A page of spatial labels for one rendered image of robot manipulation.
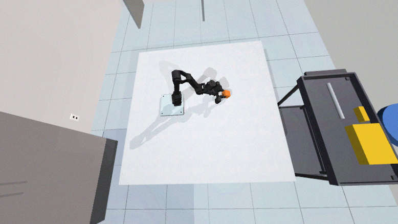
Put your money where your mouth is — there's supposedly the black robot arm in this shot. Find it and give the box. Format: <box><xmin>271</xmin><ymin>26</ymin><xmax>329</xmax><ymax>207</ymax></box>
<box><xmin>171</xmin><ymin>70</ymin><xmax>223</xmax><ymax>106</ymax></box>

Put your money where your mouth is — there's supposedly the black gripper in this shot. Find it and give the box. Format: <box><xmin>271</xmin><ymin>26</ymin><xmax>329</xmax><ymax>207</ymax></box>
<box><xmin>209</xmin><ymin>89</ymin><xmax>226</xmax><ymax>104</ymax></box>

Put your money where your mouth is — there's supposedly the orange block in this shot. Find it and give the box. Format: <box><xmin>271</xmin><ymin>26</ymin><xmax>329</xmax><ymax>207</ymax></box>
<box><xmin>222</xmin><ymin>90</ymin><xmax>230</xmax><ymax>98</ymax></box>

